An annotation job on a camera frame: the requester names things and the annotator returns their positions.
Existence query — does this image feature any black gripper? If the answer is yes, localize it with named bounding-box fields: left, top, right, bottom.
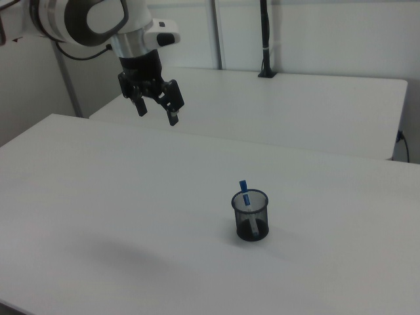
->
left=117, top=49, right=186, bottom=127

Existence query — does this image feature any blue capped white marker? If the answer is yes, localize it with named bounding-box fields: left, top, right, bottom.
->
left=238, top=179, right=260, bottom=238

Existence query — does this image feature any white side table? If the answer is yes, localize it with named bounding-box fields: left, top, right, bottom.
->
left=89, top=67, right=409, bottom=161

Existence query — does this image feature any black pole with clamp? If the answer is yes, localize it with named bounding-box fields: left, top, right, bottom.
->
left=257, top=0, right=278, bottom=79

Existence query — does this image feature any black mesh pen cup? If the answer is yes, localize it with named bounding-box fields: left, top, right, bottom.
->
left=231, top=189, right=270, bottom=243

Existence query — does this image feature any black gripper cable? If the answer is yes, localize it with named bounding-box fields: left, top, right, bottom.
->
left=54, top=41, right=114, bottom=62

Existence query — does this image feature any black power cable with plug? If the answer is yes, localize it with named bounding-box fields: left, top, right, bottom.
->
left=396, top=130, right=411, bottom=163

